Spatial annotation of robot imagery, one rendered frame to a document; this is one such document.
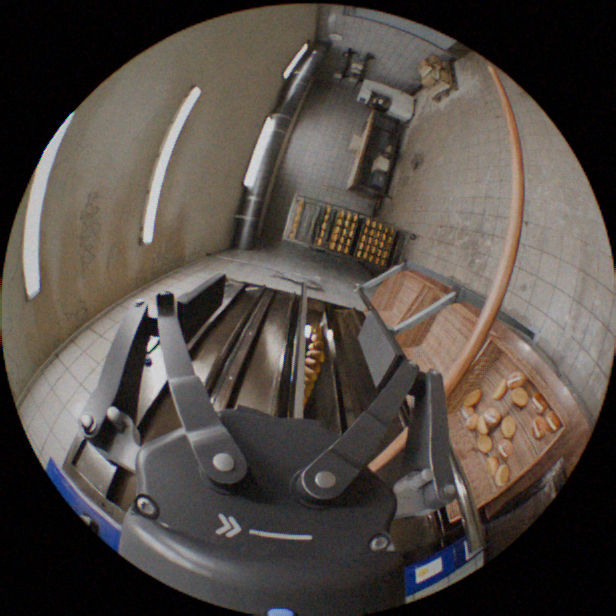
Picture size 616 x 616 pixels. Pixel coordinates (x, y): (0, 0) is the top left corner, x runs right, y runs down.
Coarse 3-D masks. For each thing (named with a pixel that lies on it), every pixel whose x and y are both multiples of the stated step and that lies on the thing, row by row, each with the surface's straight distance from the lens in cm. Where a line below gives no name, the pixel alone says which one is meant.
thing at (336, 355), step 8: (328, 312) 168; (328, 320) 159; (328, 328) 152; (336, 336) 137; (336, 344) 128; (336, 352) 121; (336, 360) 115; (336, 368) 112; (344, 368) 111; (336, 376) 109; (344, 376) 106; (336, 384) 106; (344, 384) 101; (344, 392) 97; (344, 400) 93; (344, 408) 90; (352, 408) 91; (344, 416) 88; (352, 416) 88; (344, 424) 87; (352, 424) 86; (344, 432) 86
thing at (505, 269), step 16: (496, 80) 70; (512, 112) 58; (512, 128) 52; (512, 144) 48; (512, 160) 46; (512, 176) 44; (512, 192) 42; (512, 208) 40; (512, 224) 39; (512, 240) 38; (512, 256) 37; (496, 272) 38; (512, 272) 38; (496, 288) 36; (496, 304) 36; (480, 320) 37; (480, 336) 37; (464, 352) 38; (464, 368) 38; (448, 384) 39; (400, 448) 50
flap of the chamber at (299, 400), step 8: (304, 288) 157; (304, 296) 141; (304, 304) 129; (304, 312) 118; (304, 320) 109; (304, 328) 102; (304, 336) 95; (304, 344) 90; (304, 352) 85; (304, 360) 81; (304, 368) 77; (296, 384) 70; (296, 392) 67; (296, 400) 65; (296, 408) 63; (296, 416) 61
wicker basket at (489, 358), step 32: (480, 352) 91; (512, 352) 95; (480, 384) 109; (544, 384) 92; (448, 416) 108; (512, 416) 99; (544, 416) 93; (544, 448) 93; (480, 480) 99; (512, 480) 84; (448, 512) 87
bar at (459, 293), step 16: (432, 272) 128; (368, 288) 116; (464, 288) 148; (368, 304) 91; (448, 304) 79; (480, 304) 90; (416, 320) 74; (512, 320) 118; (528, 336) 149; (464, 480) 42; (464, 496) 41; (464, 512) 41; (464, 528) 42; (480, 528) 42; (480, 544) 43
